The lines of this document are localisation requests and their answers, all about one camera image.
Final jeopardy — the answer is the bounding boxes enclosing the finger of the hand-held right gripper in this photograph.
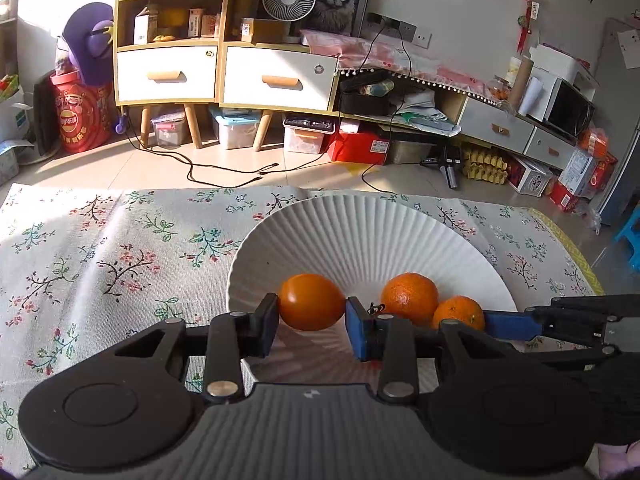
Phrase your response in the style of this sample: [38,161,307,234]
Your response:
[500,340,621,370]
[482,296,640,344]

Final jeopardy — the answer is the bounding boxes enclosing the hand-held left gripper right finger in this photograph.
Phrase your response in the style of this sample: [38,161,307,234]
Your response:
[345,296,507,406]

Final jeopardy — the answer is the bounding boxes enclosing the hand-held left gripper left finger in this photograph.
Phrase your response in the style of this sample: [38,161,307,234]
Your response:
[115,293,280,404]

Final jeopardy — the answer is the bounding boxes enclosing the smooth orange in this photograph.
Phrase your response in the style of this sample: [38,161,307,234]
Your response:
[278,273,347,332]

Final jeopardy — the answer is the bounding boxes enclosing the small dimpled orange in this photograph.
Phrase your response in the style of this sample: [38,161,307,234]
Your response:
[432,296,486,332]

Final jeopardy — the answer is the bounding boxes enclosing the white ribbed plate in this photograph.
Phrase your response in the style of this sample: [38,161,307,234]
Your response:
[226,195,519,397]

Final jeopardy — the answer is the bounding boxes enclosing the large dimpled orange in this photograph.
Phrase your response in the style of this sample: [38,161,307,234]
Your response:
[381,272,440,326]

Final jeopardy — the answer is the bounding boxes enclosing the person's pink clothing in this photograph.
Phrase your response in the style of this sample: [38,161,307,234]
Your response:
[596,444,640,480]

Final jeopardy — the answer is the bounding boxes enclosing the blue plastic stool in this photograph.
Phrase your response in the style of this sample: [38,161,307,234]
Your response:
[613,216,640,257]

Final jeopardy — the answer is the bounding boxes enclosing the red carton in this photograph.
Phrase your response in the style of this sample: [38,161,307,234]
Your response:
[549,180,584,212]

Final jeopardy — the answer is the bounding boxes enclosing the white printed cardboard box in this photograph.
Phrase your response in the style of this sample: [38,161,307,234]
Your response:
[509,156,554,197]

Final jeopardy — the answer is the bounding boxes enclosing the yellow egg cartons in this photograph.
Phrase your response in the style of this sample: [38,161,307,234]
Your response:
[461,144,514,184]

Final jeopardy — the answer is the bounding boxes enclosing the grey printed cardboard box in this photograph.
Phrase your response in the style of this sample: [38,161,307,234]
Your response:
[557,147,602,199]

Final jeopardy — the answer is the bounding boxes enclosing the floral tablecloth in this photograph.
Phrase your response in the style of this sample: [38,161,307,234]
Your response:
[0,182,607,477]

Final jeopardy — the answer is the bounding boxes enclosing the black handheld device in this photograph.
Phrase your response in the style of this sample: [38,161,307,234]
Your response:
[419,145,462,191]

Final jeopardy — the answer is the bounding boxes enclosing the red flat box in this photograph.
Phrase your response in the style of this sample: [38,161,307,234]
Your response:
[327,129,390,166]

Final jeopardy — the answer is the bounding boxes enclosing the grey refrigerator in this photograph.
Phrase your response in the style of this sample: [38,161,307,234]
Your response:
[597,122,640,227]

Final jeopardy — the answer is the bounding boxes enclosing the clear storage box black lid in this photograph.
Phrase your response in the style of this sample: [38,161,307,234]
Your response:
[282,115,337,155]

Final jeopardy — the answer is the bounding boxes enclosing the clear storage box blue lid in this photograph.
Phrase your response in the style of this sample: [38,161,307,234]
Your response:
[209,108,264,151]

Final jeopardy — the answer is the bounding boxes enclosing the net bag of oranges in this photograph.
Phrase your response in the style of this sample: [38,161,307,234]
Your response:
[579,128,612,162]

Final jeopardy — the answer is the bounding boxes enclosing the low white drawer cabinet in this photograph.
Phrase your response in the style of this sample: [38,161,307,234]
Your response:
[457,94,577,171]

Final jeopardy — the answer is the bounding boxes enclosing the white and green papers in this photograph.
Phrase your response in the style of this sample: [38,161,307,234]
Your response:
[394,104,462,137]

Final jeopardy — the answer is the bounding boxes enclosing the black microwave oven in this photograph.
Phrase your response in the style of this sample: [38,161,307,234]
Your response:
[541,79,597,139]

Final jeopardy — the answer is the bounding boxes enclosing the black bag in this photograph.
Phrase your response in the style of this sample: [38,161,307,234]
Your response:
[338,70,397,117]

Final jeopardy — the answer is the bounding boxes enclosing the glass jar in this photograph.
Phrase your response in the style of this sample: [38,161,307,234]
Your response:
[489,75,512,105]

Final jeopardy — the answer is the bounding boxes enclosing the cardboard tube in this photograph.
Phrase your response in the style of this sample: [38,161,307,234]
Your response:
[507,55,535,112]

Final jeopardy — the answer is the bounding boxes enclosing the white appliance box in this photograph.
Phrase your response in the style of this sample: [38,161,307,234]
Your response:
[529,44,599,87]

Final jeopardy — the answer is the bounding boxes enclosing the pink lace cloth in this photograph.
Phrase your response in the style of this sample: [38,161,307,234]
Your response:
[300,28,502,107]

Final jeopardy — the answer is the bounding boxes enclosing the red round drum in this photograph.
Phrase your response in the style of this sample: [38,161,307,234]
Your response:
[49,70,114,154]

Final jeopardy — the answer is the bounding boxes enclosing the small cardboard box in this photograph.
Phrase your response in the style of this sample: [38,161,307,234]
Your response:
[240,18,282,44]

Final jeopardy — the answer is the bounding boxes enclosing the pink snack boxes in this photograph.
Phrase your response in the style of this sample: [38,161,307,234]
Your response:
[188,8,222,39]

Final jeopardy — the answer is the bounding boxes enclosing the wooden shelf cabinet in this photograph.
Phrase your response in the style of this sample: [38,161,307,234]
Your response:
[113,0,342,152]

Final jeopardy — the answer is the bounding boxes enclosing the red hanging decoration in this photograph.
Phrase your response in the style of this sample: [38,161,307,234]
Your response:
[516,0,545,57]

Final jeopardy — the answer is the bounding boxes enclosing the white carton box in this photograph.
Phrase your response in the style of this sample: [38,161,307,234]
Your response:
[133,4,159,45]

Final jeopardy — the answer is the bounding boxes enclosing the framed cat picture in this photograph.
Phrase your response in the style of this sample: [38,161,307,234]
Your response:
[302,0,375,39]

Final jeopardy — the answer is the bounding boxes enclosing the purple plush toy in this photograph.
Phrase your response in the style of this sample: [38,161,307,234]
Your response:
[56,2,116,87]

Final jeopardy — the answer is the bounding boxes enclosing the black floor cable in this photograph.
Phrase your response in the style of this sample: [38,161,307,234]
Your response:
[119,110,396,194]

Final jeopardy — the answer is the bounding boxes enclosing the white drawer with wooden handle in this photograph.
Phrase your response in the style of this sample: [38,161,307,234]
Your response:
[221,47,339,112]
[115,45,219,104]

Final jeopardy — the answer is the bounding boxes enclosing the wall socket strip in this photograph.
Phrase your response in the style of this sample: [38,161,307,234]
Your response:
[367,12,433,49]

